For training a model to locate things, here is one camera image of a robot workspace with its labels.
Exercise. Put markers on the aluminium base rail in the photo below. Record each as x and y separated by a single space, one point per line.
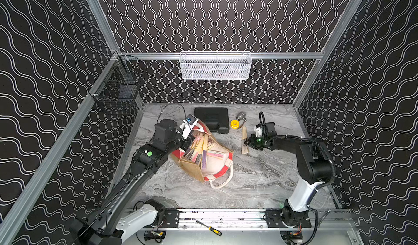
230 219

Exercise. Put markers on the yellow black handled screwdriver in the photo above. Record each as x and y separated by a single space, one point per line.
210 228

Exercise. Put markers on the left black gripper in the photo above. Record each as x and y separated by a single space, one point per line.
186 140

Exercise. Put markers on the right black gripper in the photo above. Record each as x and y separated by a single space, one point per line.
254 142

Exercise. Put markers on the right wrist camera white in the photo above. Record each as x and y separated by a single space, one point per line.
258 131

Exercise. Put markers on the steel ball valve brown handle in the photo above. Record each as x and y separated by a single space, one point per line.
241 118

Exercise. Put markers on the black wire mesh basket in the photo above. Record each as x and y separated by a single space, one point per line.
118 94

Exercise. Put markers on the red jute tote bag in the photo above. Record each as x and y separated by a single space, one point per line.
218 175

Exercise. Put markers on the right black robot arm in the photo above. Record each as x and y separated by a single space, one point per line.
314 164

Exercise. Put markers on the white wire mesh basket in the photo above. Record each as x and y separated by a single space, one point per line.
214 65

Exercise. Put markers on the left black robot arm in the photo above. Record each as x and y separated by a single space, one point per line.
108 225

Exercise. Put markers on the yellow thread seal tape spool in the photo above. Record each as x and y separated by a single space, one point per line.
235 124

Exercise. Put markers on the folding fans bundle in bag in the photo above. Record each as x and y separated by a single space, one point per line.
204 151

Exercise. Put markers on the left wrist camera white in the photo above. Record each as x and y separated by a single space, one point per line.
188 125

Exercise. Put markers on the bamboo fan floral white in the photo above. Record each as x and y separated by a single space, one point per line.
245 147

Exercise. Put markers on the black plastic tool case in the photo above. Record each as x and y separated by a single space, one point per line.
215 118

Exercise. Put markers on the aluminium frame corner post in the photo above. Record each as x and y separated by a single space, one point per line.
341 25

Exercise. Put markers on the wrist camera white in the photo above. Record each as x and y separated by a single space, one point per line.
258 131
188 125

